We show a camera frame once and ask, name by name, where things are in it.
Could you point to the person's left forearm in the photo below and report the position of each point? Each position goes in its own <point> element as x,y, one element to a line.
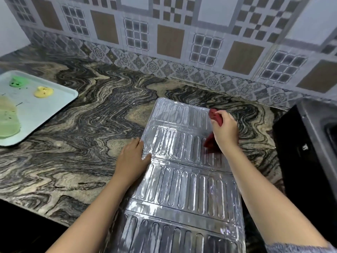
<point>94,216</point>

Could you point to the person's left thumb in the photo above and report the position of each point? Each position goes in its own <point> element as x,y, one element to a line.
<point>146,157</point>

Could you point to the person's right fingers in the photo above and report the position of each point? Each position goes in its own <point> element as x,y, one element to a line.
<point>219,119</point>

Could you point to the person's right forearm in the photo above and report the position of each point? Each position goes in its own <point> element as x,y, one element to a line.
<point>268,200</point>

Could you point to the person's right hand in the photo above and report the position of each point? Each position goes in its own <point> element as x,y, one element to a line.
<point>225,130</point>

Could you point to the light blue printed tray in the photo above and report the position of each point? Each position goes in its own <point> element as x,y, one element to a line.
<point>25,107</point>

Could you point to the ribbed silver foil splatter panel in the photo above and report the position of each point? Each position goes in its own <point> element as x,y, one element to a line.
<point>184,187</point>

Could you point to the person's left hand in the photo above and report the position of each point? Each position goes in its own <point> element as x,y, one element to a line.
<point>131,162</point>

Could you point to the red cleaning cloth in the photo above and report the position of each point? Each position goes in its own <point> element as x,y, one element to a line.
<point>213,134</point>

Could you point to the black gas stove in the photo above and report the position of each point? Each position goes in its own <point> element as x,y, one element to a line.
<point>306,152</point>

